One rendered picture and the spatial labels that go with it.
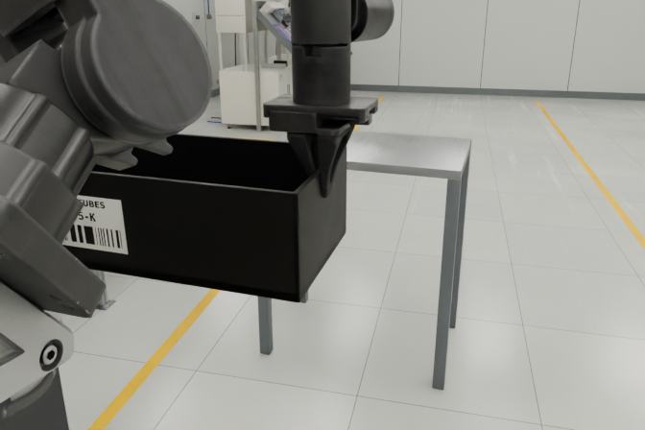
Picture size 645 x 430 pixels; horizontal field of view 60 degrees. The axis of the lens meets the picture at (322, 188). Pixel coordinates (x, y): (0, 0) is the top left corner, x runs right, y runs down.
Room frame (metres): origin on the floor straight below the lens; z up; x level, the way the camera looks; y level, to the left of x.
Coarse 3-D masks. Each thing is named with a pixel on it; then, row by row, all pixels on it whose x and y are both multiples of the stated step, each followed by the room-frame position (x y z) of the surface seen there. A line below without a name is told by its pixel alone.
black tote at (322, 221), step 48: (192, 144) 0.69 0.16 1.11; (240, 144) 0.67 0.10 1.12; (288, 144) 0.65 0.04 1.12; (96, 192) 0.54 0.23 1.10; (144, 192) 0.52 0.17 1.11; (192, 192) 0.50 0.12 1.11; (240, 192) 0.49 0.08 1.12; (288, 192) 0.48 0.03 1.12; (336, 192) 0.59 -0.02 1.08; (96, 240) 0.54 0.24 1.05; (144, 240) 0.52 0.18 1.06; (192, 240) 0.51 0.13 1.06; (240, 240) 0.49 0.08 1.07; (288, 240) 0.47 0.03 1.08; (336, 240) 0.59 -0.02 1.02; (240, 288) 0.49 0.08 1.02; (288, 288) 0.48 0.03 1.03
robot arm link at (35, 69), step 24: (48, 48) 0.29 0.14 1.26; (0, 72) 0.31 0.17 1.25; (24, 72) 0.28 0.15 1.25; (48, 72) 0.29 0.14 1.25; (48, 96) 0.28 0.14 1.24; (96, 144) 0.31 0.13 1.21; (120, 144) 0.31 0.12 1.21; (144, 144) 0.31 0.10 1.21; (168, 144) 0.33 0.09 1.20; (120, 168) 0.35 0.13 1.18
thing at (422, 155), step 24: (360, 144) 1.97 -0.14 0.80; (384, 144) 1.97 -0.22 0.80; (408, 144) 1.97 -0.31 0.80; (432, 144) 1.97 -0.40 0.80; (456, 144) 1.97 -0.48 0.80; (360, 168) 1.73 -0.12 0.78; (384, 168) 1.71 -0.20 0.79; (408, 168) 1.68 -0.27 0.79; (432, 168) 1.66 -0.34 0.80; (456, 168) 1.66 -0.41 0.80; (456, 192) 1.63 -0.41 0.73; (456, 216) 1.63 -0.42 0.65; (456, 240) 1.66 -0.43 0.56; (456, 264) 2.03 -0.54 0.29; (456, 288) 2.02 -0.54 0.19; (264, 312) 1.84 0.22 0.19; (456, 312) 2.02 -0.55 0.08; (264, 336) 1.84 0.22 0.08; (432, 384) 1.64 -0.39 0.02
